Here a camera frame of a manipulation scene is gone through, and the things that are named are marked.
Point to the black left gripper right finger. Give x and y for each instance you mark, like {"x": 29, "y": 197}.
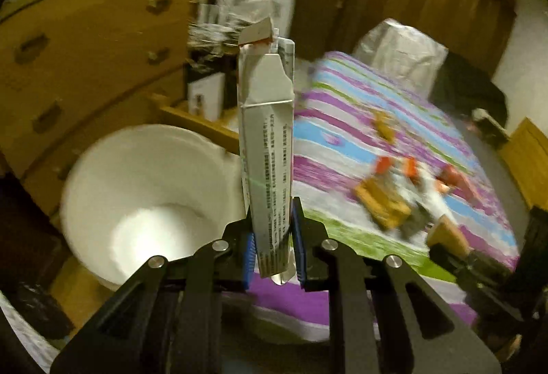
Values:
{"x": 383, "y": 316}

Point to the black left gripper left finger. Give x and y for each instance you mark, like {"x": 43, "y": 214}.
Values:
{"x": 166, "y": 318}

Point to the grey printed carton box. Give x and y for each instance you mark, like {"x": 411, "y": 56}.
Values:
{"x": 266, "y": 104}

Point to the white plastic bucket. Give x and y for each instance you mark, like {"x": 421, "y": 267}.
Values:
{"x": 145, "y": 191}

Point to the red rectangular packet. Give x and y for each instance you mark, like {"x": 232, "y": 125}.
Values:
{"x": 456, "y": 180}

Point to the striped floral bedsheet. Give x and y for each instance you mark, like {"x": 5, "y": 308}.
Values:
{"x": 336, "y": 145}

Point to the small orange snack wrapper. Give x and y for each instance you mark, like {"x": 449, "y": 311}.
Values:
{"x": 383, "y": 125}

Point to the wooden bed footboard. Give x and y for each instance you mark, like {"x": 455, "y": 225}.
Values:
{"x": 214, "y": 131}

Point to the white product box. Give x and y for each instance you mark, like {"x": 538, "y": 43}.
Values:
{"x": 206, "y": 96}

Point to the wooden chest of drawers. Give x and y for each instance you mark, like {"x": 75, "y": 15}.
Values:
{"x": 73, "y": 71}

